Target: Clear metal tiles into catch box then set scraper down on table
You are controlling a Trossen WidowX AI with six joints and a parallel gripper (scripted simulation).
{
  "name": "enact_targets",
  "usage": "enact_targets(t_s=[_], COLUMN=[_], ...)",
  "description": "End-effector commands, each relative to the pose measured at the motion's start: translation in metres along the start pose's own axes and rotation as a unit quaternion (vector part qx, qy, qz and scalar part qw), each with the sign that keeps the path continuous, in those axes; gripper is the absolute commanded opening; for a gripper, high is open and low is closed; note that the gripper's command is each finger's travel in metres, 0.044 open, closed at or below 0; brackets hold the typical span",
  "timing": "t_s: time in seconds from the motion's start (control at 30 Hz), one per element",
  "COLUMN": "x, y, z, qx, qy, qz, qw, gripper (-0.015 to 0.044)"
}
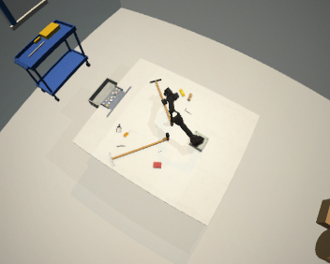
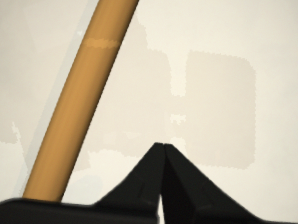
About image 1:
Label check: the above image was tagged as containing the red rectangular block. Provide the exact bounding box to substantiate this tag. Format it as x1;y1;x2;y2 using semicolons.
153;162;161;169

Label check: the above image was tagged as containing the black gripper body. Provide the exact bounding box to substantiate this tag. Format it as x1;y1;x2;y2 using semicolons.
161;93;179;105

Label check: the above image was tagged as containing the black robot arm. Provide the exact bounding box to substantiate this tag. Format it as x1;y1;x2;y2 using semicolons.
164;87;204;147

